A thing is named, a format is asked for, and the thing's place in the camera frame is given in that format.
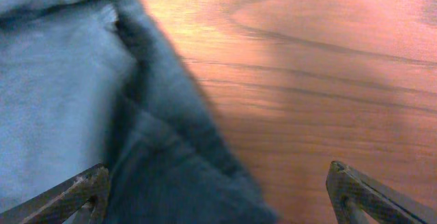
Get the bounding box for navy blue shorts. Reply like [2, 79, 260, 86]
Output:
[1, 0, 278, 224]

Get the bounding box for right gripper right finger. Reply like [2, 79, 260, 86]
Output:
[326, 160, 436, 224]

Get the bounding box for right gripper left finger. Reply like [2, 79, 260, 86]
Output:
[1, 164, 111, 224]

